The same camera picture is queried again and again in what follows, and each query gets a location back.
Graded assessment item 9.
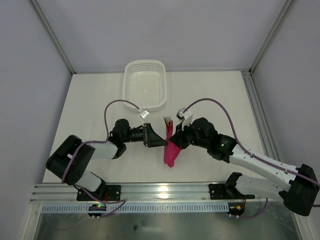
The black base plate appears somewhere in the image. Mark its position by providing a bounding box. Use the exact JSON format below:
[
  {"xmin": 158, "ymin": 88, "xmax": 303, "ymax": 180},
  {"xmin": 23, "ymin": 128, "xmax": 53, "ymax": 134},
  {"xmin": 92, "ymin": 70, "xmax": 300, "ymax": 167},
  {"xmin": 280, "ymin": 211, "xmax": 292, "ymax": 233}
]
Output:
[
  {"xmin": 76, "ymin": 184, "xmax": 121, "ymax": 202},
  {"xmin": 207, "ymin": 182, "xmax": 256, "ymax": 201}
]

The aluminium front rail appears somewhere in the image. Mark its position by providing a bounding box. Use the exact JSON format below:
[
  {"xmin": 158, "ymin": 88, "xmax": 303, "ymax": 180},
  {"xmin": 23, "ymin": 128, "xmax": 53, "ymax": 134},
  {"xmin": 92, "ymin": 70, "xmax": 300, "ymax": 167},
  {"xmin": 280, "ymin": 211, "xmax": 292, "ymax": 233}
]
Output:
[{"xmin": 30, "ymin": 177, "xmax": 284, "ymax": 204}]

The left black connector box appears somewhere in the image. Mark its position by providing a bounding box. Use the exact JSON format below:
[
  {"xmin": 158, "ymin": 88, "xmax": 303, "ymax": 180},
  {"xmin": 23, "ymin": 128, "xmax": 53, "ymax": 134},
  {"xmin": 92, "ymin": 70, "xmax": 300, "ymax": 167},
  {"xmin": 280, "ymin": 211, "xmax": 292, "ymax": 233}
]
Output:
[{"xmin": 88, "ymin": 203, "xmax": 107, "ymax": 220}]

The silver fork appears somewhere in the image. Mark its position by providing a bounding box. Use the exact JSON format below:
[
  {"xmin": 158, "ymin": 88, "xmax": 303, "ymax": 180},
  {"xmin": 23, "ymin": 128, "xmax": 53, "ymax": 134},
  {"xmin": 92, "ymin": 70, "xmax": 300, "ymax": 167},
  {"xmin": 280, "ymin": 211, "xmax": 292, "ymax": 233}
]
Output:
[{"xmin": 166, "ymin": 116, "xmax": 173, "ymax": 128}]

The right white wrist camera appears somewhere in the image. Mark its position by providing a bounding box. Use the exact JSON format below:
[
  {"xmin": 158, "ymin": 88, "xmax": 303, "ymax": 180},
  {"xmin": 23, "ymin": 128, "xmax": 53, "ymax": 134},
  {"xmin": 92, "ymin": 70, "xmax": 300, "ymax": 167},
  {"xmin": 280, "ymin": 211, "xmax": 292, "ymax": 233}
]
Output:
[{"xmin": 176, "ymin": 107, "xmax": 194, "ymax": 130}]

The slotted white cable duct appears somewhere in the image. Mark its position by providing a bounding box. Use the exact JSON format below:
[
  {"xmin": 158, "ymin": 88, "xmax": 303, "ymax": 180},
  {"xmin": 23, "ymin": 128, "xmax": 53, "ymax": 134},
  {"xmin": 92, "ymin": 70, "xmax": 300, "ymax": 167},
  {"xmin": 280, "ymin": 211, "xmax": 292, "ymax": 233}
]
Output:
[{"xmin": 41, "ymin": 202, "xmax": 229, "ymax": 214}]

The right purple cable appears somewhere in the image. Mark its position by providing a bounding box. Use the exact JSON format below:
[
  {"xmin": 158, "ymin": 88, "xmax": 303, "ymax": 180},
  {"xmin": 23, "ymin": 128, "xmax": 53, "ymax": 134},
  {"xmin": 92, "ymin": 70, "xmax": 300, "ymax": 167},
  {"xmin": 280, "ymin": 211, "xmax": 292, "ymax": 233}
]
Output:
[{"xmin": 184, "ymin": 97, "xmax": 320, "ymax": 220}]

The right aluminium side rail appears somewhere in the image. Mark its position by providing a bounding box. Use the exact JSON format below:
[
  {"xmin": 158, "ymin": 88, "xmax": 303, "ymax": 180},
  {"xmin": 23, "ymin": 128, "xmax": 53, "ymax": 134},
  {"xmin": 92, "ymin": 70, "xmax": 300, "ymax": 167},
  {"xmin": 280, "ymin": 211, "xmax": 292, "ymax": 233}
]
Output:
[{"xmin": 241, "ymin": 69, "xmax": 282, "ymax": 162}]

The right black connector box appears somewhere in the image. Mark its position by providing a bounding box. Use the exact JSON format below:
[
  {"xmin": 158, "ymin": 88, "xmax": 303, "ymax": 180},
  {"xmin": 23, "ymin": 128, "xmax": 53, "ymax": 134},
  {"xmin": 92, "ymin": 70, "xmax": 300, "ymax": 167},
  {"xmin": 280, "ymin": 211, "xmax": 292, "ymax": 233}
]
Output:
[{"xmin": 227, "ymin": 202, "xmax": 245, "ymax": 218}]

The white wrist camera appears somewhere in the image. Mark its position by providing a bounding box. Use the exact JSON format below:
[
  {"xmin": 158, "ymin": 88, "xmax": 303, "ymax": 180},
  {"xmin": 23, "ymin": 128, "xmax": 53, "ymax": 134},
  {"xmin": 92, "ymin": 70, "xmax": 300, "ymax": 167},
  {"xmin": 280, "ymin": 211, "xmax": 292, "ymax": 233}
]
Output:
[
  {"xmin": 176, "ymin": 107, "xmax": 194, "ymax": 130},
  {"xmin": 138, "ymin": 110, "xmax": 150, "ymax": 125}
]

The white perforated plastic basket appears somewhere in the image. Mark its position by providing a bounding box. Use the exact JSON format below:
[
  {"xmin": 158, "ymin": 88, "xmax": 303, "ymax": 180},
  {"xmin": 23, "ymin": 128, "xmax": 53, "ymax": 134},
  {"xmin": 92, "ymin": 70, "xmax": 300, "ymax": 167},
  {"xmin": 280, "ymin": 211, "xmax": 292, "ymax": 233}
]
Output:
[{"xmin": 122, "ymin": 59, "xmax": 167, "ymax": 112}]

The aluminium frame post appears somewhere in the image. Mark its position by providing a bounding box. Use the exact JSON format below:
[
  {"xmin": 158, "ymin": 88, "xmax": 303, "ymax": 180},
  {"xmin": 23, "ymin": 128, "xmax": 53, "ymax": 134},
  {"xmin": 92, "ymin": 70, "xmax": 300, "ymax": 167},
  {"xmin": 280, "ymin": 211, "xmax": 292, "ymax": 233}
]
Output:
[
  {"xmin": 28, "ymin": 0, "xmax": 76, "ymax": 75},
  {"xmin": 249, "ymin": 0, "xmax": 297, "ymax": 75}
]

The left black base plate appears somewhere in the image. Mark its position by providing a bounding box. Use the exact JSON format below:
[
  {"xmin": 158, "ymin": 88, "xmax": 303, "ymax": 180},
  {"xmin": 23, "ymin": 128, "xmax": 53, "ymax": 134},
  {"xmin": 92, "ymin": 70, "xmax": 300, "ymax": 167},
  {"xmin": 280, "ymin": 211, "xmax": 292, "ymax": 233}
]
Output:
[{"xmin": 76, "ymin": 184, "xmax": 121, "ymax": 202}]

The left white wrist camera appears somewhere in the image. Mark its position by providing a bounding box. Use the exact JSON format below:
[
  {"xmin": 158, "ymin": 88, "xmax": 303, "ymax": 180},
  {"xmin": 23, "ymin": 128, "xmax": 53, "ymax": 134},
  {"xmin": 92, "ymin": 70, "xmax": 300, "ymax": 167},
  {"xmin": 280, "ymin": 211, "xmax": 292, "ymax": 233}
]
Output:
[{"xmin": 138, "ymin": 110, "xmax": 150, "ymax": 125}]

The left aluminium frame post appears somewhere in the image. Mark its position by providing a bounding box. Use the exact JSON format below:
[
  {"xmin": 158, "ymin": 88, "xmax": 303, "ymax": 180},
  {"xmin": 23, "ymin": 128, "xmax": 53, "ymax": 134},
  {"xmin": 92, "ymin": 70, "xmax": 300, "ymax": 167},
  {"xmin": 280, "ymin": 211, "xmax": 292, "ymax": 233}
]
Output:
[{"xmin": 28, "ymin": 0, "xmax": 76, "ymax": 75}]

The gold spoon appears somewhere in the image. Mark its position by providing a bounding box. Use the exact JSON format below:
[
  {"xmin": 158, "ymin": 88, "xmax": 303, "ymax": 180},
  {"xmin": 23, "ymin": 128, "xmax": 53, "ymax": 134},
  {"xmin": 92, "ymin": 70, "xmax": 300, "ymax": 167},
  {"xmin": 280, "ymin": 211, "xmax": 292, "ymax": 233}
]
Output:
[{"xmin": 163, "ymin": 116, "xmax": 171, "ymax": 128}]

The black connector box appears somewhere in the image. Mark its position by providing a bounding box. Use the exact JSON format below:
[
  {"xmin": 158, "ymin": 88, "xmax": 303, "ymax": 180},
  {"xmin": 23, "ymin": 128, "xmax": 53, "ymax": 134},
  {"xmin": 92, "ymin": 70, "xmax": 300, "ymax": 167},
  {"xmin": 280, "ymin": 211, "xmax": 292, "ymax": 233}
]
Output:
[
  {"xmin": 227, "ymin": 202, "xmax": 245, "ymax": 218},
  {"xmin": 88, "ymin": 203, "xmax": 107, "ymax": 220}
]

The right aluminium frame post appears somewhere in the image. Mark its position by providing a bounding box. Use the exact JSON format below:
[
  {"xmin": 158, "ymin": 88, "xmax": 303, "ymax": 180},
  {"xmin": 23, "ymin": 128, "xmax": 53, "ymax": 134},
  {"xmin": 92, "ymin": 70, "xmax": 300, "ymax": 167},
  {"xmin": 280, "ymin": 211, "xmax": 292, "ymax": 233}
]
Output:
[{"xmin": 249, "ymin": 0, "xmax": 297, "ymax": 75}]

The magenta paper napkin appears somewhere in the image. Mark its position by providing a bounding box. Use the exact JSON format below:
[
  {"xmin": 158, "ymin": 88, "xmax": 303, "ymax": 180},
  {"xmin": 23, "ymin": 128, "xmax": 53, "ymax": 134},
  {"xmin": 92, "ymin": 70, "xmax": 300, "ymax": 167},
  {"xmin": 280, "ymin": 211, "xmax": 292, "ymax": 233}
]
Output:
[{"xmin": 163, "ymin": 125, "xmax": 181, "ymax": 168}]

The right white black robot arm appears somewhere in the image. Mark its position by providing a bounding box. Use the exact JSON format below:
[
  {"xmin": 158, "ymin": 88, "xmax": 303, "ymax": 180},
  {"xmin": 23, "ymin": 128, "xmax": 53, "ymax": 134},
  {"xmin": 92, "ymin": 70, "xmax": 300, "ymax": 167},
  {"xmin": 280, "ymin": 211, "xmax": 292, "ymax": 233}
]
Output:
[{"xmin": 169, "ymin": 117, "xmax": 320, "ymax": 217}]

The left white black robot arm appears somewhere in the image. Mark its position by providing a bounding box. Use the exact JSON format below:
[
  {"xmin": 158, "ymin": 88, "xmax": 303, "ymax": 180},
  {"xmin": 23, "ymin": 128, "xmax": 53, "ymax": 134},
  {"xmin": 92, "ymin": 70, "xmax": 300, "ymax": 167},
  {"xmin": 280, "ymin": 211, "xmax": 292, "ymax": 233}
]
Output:
[{"xmin": 45, "ymin": 118, "xmax": 168, "ymax": 202}]

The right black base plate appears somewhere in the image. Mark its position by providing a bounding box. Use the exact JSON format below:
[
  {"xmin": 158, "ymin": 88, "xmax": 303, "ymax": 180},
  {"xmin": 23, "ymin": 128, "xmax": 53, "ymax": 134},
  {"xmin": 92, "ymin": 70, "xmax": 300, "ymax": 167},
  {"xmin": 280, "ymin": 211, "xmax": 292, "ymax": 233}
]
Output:
[{"xmin": 207, "ymin": 182, "xmax": 256, "ymax": 201}]

